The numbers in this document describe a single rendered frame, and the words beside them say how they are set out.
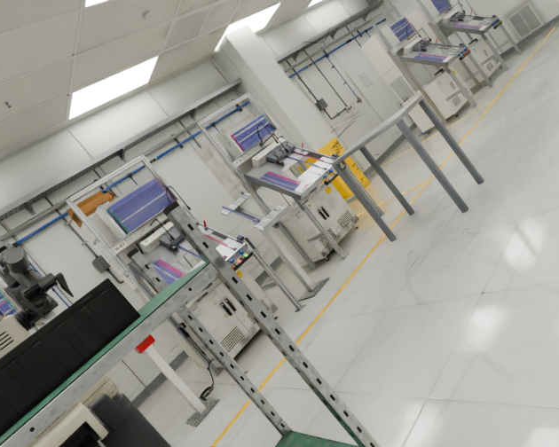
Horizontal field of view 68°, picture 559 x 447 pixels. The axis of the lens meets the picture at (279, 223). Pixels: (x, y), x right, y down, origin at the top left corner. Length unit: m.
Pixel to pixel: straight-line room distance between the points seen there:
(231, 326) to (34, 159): 3.06
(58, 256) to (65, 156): 1.19
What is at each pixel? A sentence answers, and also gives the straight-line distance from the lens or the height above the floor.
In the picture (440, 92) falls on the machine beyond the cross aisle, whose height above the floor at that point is 0.44.
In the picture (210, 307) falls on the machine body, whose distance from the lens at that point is 3.56.
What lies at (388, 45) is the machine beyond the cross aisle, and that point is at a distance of 6.92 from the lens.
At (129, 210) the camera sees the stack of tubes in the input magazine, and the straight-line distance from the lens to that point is 3.71.
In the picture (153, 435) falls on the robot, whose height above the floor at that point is 0.44.
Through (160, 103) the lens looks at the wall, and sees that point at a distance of 6.09.
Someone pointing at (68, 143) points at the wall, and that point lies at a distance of 5.56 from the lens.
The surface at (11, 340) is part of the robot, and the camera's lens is 1.82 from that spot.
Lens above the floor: 1.01
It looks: 5 degrees down
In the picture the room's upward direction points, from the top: 39 degrees counter-clockwise
